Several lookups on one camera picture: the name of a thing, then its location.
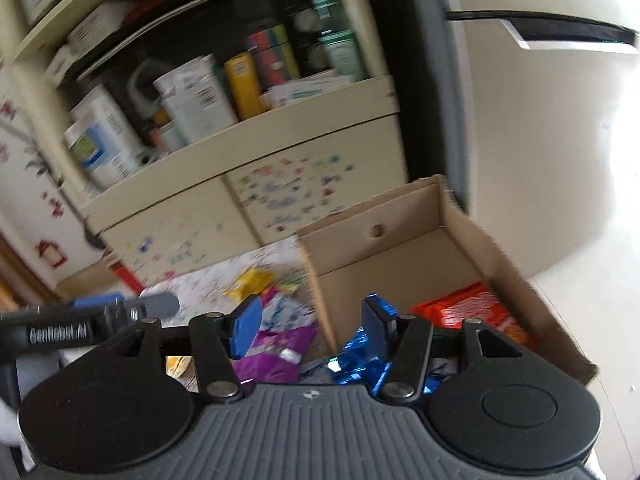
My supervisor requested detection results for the blue foil snack bag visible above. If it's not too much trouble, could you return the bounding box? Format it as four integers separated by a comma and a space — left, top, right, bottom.
326, 292, 444, 396

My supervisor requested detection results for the purple snack bag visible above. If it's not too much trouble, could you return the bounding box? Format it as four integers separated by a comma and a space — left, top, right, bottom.
232, 324, 318, 384

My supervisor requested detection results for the yellow snack packet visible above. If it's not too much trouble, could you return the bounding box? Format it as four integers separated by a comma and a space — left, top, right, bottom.
224, 266, 276, 304

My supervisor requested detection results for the pink white snack packet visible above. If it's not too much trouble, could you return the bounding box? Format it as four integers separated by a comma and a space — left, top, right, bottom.
260, 292, 316, 333

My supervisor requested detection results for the red orange snack bag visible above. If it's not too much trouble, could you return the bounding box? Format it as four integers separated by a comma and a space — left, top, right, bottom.
411, 282, 533, 347

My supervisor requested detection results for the floral tablecloth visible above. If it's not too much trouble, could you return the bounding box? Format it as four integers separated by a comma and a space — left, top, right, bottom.
142, 236, 310, 326

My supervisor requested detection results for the red box on floor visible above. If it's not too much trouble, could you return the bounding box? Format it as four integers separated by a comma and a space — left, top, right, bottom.
110, 261, 144, 295

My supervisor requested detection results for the cardboard box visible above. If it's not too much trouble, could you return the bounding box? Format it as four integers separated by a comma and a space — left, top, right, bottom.
297, 176, 598, 385

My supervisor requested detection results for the white blue box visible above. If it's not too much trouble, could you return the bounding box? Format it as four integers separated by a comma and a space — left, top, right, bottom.
64, 84, 150, 190

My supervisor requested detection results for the cream cabinet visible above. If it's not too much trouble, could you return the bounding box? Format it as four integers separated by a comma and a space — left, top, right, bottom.
1, 0, 408, 286

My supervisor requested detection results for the white carton on shelf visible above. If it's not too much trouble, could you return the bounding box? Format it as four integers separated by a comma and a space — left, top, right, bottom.
153, 55, 238, 144

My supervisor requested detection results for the yellow box on shelf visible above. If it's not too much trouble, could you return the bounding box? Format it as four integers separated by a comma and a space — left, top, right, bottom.
224, 52, 262, 120

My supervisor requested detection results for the beige refrigerator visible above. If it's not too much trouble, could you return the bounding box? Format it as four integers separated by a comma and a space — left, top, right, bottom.
410, 0, 639, 276

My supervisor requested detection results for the green glass bottle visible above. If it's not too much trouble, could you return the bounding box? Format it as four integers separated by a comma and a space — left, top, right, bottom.
311, 0, 368, 81

